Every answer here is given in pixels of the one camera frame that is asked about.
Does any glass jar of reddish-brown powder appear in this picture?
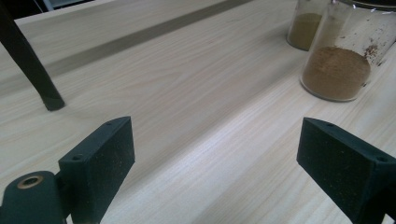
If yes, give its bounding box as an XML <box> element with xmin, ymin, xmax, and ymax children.
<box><xmin>299</xmin><ymin>0</ymin><xmax>396</xmax><ymax>103</ymax></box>

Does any glass jar of pale tan powder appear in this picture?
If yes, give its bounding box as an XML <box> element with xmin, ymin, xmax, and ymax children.
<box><xmin>286</xmin><ymin>0</ymin><xmax>328</xmax><ymax>52</ymax></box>

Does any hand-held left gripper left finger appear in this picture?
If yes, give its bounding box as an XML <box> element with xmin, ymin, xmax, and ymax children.
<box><xmin>58</xmin><ymin>116</ymin><xmax>136</xmax><ymax>224</ymax></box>

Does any small black table shelf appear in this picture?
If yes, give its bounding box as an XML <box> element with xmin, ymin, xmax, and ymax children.
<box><xmin>0</xmin><ymin>0</ymin><xmax>66</xmax><ymax>112</ymax></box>

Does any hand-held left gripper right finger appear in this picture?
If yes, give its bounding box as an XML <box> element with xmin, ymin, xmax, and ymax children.
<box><xmin>296</xmin><ymin>117</ymin><xmax>396</xmax><ymax>224</ymax></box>

